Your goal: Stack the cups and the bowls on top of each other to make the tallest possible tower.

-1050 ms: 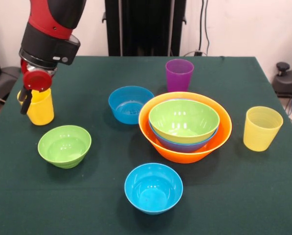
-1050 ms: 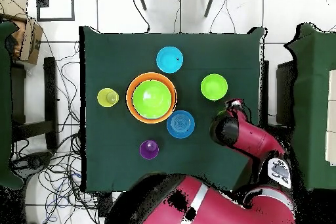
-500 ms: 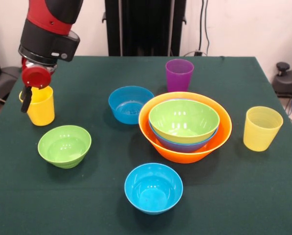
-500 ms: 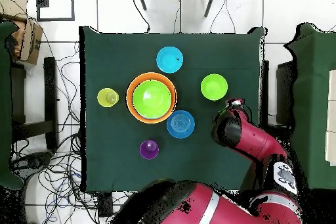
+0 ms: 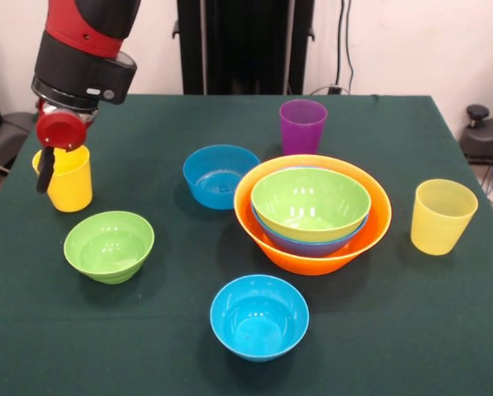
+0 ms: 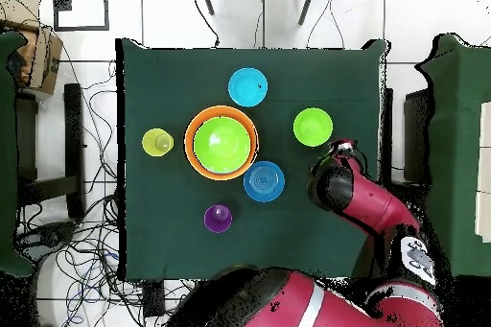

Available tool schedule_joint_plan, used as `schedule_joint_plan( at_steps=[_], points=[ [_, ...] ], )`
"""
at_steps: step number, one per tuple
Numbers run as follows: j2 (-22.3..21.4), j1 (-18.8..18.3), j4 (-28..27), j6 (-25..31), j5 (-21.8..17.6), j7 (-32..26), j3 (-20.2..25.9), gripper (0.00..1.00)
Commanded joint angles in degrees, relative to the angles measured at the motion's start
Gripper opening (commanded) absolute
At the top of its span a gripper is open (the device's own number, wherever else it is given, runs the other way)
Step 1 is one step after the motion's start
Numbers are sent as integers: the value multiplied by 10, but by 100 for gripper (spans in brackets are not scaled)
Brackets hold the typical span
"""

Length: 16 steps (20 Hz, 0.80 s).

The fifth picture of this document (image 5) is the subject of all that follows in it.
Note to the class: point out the purple cup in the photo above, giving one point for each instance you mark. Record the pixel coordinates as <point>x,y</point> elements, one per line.
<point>303,132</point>

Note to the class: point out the dark grey base foot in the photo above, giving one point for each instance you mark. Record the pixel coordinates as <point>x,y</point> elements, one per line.
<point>10,132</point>
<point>485,140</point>

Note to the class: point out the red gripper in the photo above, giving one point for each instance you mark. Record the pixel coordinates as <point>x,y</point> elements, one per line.
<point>60,130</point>

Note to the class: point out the dark green tablecloth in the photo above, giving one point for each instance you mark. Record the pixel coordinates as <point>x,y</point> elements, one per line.
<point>394,309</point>

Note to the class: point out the small cyan bowl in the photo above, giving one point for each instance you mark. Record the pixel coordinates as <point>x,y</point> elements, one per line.
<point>258,317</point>

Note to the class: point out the translucent yellow-green cup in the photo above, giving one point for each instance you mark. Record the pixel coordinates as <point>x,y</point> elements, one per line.
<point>442,222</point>

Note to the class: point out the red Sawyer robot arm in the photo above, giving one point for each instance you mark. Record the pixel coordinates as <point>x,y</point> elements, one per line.
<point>81,53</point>

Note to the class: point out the large green bowl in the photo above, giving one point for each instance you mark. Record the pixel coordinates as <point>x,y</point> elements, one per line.
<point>312,198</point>

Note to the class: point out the large orange bowl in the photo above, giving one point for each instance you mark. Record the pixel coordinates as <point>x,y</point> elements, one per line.
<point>312,264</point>

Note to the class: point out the large blue bowl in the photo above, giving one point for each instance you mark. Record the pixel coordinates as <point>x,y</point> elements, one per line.
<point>312,249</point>

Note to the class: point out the small green bowl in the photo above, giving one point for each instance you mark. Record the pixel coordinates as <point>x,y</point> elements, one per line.
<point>105,243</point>

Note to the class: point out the small ribbed blue bowl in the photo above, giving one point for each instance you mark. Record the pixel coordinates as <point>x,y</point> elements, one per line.
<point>213,173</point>

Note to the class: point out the opaque yellow cup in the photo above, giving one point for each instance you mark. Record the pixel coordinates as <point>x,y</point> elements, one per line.
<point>72,185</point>

